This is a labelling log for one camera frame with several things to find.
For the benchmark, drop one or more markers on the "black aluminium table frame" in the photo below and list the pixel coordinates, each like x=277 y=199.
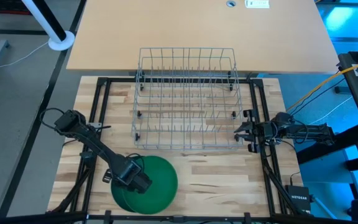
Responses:
x=120 y=80

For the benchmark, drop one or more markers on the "black storage crate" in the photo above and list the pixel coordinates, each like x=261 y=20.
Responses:
x=2 y=7

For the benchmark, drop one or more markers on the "white desk power outlet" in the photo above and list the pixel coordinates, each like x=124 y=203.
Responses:
x=256 y=3

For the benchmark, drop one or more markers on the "black Netgear network switch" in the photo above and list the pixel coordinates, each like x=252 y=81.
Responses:
x=298 y=197

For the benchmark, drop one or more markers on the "black diagonal support beam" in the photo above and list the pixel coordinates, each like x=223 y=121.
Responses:
x=337 y=143

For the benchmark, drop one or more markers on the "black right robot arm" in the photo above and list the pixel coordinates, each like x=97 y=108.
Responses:
x=309 y=130

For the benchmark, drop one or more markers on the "black equipment cart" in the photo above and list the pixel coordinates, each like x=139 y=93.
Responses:
x=353 y=90

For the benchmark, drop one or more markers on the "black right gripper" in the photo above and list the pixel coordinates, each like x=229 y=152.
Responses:
x=264 y=130

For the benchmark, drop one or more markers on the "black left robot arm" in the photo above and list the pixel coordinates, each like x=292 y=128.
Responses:
x=95 y=144

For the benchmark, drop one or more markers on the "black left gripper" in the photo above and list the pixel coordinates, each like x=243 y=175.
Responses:
x=137 y=185

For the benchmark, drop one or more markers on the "light wooden desk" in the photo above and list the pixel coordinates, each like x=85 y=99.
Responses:
x=166 y=25

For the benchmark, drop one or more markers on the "white lamp stand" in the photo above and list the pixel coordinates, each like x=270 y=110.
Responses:
x=59 y=42

